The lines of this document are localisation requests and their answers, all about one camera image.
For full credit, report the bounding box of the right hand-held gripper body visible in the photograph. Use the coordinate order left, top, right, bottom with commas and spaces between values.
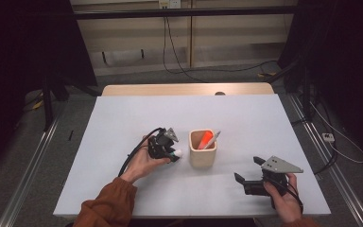
244, 155, 304, 210

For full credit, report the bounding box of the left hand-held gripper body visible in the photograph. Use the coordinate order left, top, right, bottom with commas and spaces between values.
147, 127, 180, 161

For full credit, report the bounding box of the beige pen holder cup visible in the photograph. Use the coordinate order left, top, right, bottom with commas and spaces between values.
188, 128, 218, 169

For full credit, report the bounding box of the orange highlighter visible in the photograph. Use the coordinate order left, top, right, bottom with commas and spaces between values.
198, 130, 215, 150

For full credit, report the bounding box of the person's left hand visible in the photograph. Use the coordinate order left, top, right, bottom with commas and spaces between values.
120, 135, 172, 184

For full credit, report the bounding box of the person's right hand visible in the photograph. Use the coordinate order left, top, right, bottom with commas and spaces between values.
263, 172, 304, 224

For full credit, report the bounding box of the white table sheet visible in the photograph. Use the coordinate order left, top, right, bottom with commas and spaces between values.
52, 94, 331, 218

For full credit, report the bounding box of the wooden table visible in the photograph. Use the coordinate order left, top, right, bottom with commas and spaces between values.
101, 82, 275, 96

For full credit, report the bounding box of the white power adapter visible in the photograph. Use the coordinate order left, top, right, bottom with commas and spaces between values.
321, 132, 336, 143

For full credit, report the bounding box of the black metal stand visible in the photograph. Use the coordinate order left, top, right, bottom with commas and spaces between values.
40, 74, 102, 132
275, 58, 317, 123

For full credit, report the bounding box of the beige cabinet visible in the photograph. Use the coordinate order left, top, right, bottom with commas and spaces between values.
70, 0, 297, 77

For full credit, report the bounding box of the dark curtain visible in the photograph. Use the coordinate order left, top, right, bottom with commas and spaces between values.
0, 0, 98, 183
277, 0, 363, 162

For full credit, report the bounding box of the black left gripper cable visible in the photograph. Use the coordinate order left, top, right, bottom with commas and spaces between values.
117, 127, 165, 178

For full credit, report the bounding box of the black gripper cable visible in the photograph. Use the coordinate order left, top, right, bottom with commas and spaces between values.
117, 127, 165, 178
264, 177, 305, 216

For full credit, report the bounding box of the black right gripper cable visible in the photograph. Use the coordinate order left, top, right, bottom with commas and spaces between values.
264, 177, 305, 216

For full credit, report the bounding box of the aluminium floor rail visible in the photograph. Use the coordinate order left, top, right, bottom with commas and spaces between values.
0, 112, 62, 227
286, 94, 363, 227

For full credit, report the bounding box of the white cable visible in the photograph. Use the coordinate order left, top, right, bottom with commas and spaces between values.
309, 99, 363, 165

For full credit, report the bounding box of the black power cable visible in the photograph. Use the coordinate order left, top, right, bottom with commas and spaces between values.
165, 16, 279, 83
162, 16, 190, 76

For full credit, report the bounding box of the white wall outlet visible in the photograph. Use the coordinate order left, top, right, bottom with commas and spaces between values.
158, 0, 182, 9

